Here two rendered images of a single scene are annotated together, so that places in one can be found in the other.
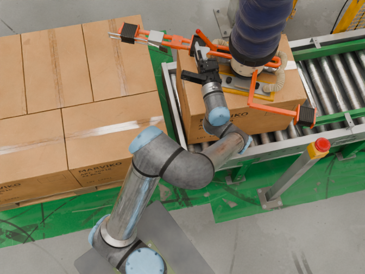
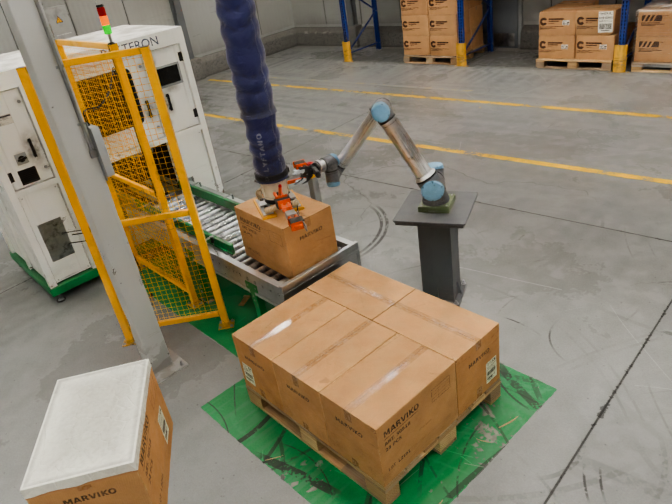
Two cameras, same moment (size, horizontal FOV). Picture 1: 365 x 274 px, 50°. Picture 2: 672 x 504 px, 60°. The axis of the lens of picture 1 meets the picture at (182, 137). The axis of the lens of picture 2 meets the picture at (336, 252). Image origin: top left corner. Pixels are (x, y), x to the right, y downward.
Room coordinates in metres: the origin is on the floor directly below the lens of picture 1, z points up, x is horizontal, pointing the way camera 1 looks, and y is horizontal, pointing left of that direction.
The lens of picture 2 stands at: (2.16, 3.28, 2.59)
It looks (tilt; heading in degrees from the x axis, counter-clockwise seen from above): 29 degrees down; 248
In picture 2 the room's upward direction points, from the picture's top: 10 degrees counter-clockwise
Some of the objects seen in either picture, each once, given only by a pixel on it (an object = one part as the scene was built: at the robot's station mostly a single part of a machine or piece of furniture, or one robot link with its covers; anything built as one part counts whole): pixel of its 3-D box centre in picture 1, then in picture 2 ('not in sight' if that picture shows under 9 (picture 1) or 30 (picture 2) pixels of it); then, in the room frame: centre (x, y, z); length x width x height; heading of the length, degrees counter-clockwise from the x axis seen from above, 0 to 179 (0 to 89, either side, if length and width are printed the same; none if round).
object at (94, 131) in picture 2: not in sight; (97, 149); (2.08, -0.40, 1.62); 0.20 x 0.05 x 0.30; 107
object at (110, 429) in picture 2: not in sight; (108, 451); (2.48, 1.20, 0.82); 0.60 x 0.40 x 0.40; 75
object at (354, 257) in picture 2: (175, 121); (323, 279); (0.99, 0.05, 0.47); 0.70 x 0.03 x 0.15; 17
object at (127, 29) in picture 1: (130, 31); (295, 223); (1.19, 0.30, 1.08); 0.08 x 0.07 x 0.05; 81
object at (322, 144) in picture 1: (321, 145); not in sight; (0.68, -0.64, 1.02); 0.07 x 0.07 x 0.04
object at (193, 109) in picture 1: (234, 91); (286, 231); (1.08, -0.28, 0.75); 0.60 x 0.40 x 0.40; 104
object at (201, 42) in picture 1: (198, 46); (283, 201); (1.13, -0.05, 1.08); 0.10 x 0.08 x 0.06; 171
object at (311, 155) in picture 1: (289, 177); (321, 226); (0.68, -0.64, 0.50); 0.07 x 0.07 x 1.00; 17
